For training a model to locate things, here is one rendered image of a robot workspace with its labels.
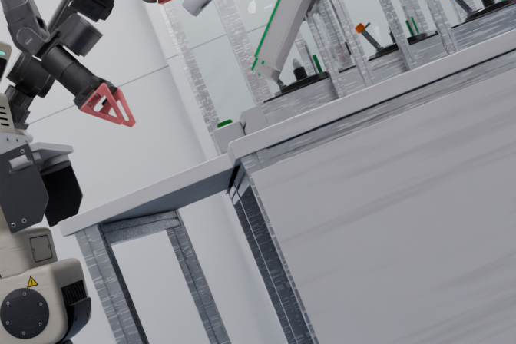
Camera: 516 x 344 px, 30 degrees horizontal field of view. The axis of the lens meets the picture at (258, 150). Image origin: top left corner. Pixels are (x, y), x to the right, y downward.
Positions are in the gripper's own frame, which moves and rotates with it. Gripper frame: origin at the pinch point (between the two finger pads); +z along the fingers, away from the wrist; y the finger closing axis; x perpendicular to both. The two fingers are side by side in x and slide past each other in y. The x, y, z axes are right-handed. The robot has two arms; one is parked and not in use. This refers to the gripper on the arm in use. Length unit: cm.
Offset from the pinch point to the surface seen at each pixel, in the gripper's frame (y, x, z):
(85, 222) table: -18, 47, -11
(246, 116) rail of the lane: 23.2, 24.6, 10.5
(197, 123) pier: 244, 28, -48
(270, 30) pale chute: -5.3, 7.9, 18.5
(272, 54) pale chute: -5.5, 12.4, 19.2
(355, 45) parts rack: -7.4, 9.8, 35.0
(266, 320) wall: 258, 118, -10
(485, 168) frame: -27, 30, 59
